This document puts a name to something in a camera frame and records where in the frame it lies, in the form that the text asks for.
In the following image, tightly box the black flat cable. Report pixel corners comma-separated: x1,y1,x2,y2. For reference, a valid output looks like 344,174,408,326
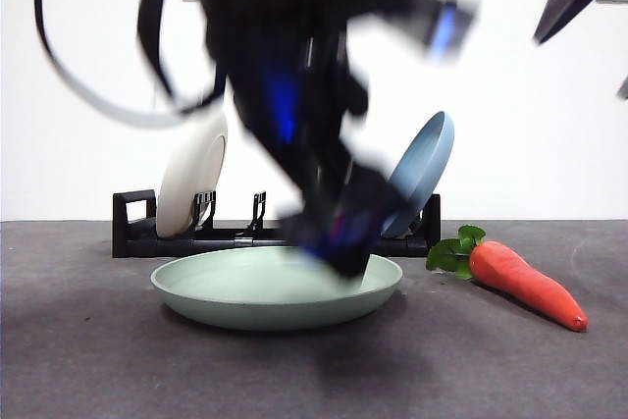
136,0,183,102

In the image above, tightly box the grey black cable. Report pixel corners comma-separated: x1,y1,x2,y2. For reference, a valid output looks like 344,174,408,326
32,0,227,131

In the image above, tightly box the pale green plate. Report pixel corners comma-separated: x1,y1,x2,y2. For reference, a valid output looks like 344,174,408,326
149,245,403,332

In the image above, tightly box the black plastic plate rack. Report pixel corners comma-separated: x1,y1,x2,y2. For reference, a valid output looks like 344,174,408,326
112,188,442,259

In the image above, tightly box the orange toy carrot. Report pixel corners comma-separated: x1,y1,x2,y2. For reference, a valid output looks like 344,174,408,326
425,225,589,333

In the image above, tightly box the cream white plate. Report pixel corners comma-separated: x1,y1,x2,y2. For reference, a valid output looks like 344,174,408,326
155,109,230,238

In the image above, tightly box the blue plate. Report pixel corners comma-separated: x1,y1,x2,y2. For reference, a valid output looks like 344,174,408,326
380,110,456,238

